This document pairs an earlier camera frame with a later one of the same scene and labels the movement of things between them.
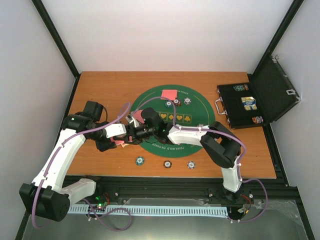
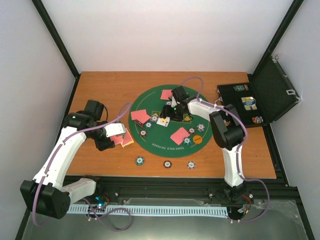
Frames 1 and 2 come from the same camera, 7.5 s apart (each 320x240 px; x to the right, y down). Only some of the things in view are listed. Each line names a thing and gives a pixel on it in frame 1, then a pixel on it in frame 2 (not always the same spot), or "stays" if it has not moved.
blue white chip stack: x=191 y=164 stays
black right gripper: x=134 y=140 to x=166 y=112
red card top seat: x=170 y=94 stays
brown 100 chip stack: x=167 y=164 stays
